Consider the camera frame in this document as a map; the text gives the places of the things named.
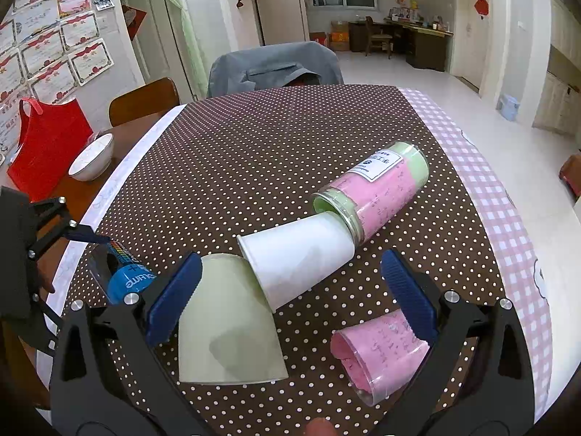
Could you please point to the wooden desk chair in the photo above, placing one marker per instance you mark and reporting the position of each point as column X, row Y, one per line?
column 376, row 38

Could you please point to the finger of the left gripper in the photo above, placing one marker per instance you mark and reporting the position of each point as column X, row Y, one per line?
column 84, row 233

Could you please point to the white paper cup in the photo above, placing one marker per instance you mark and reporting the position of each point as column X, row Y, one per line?
column 289, row 259

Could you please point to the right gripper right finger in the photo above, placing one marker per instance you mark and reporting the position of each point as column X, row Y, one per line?
column 497, row 396

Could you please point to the brown polka dot tablecloth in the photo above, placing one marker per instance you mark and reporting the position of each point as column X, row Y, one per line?
column 230, row 166

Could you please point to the pink clear plastic cup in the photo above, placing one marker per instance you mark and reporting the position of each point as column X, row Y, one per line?
column 380, row 355

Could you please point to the dark wooden desk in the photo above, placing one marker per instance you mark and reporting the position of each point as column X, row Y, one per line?
column 423, row 48

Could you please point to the pink checkered tablecloth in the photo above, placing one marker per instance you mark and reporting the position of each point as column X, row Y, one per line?
column 519, row 267

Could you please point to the brown wooden chair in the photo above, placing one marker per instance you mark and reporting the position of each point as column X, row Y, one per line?
column 156, row 97

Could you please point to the pink green clear jar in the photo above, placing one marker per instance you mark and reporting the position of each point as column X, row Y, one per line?
column 373, row 191

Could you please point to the white ceramic bowl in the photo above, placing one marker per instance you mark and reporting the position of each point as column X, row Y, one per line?
column 93, row 160

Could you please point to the light blue trash bin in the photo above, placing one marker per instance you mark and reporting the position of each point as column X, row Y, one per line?
column 508, row 107

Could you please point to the pale green plastic cup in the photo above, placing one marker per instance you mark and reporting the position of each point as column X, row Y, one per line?
column 227, row 333

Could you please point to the left hand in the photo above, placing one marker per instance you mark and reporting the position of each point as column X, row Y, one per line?
column 46, row 270

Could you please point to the red felt tote bag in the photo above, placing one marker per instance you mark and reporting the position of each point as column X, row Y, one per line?
column 52, row 136

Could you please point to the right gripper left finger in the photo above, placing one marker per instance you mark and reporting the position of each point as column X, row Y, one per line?
column 86, row 393

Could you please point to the cream wall cabinet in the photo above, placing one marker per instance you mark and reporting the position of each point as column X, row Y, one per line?
column 551, row 97

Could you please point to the chair with grey jacket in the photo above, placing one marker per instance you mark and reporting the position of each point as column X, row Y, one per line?
column 274, row 66

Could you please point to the right hand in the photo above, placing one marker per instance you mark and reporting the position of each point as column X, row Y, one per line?
column 319, row 427

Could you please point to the white refrigerator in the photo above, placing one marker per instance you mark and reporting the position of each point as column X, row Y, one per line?
column 282, row 21

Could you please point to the blue black metal cup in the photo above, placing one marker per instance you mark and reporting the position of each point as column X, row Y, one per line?
column 118, row 272

